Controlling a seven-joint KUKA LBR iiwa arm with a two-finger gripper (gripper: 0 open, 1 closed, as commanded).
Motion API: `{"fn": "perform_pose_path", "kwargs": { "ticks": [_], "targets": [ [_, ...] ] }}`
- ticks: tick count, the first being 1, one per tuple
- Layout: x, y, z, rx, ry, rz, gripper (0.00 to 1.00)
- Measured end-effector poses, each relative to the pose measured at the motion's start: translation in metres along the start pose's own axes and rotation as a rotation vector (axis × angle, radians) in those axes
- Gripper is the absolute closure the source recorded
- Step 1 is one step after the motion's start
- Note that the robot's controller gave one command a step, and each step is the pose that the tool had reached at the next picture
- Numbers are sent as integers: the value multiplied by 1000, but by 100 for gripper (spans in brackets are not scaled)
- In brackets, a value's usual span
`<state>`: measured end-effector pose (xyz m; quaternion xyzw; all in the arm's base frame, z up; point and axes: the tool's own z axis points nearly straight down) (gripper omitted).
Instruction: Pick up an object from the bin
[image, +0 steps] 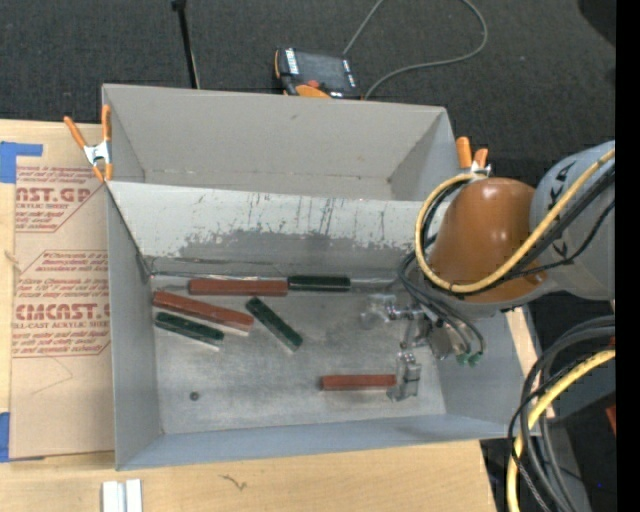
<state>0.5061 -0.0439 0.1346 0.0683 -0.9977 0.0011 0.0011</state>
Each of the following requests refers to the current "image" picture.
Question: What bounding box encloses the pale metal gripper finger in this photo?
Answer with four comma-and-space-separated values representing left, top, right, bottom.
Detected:
386, 351, 423, 403
359, 293, 402, 331

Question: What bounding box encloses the red-brown flat block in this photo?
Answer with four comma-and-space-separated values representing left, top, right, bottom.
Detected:
319, 373, 399, 393
151, 290, 256, 337
187, 277, 290, 298

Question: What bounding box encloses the dark green flat block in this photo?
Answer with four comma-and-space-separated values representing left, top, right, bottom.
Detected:
154, 311, 226, 352
244, 296, 305, 355
286, 274, 353, 293

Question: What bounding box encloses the grey metal bin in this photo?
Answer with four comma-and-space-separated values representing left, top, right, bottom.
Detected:
101, 83, 542, 472

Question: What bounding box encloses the brown cardboard board red print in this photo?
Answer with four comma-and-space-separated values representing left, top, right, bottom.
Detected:
0, 118, 117, 464

